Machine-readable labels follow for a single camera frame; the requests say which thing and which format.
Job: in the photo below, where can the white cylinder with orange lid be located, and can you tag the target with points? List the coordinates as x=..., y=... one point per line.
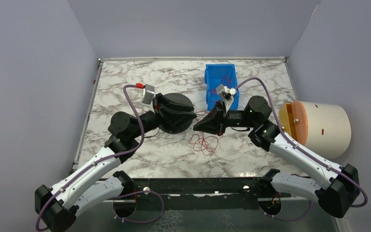
x=323, y=128

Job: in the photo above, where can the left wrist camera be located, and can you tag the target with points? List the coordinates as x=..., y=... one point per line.
x=148, y=93

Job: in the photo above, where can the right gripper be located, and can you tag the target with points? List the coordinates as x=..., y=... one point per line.
x=221, y=116

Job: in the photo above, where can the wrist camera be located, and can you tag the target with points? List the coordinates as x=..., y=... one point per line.
x=148, y=93
x=225, y=93

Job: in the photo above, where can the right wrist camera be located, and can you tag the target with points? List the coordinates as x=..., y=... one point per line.
x=225, y=93

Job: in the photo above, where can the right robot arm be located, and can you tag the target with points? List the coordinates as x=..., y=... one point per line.
x=332, y=186

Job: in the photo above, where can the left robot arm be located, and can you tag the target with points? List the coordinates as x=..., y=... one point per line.
x=59, y=206

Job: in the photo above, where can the blue plastic bin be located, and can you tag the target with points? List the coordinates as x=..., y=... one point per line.
x=216, y=74

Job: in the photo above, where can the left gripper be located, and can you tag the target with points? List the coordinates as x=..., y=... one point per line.
x=159, y=112

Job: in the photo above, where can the black round spool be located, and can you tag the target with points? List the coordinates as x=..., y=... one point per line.
x=173, y=112

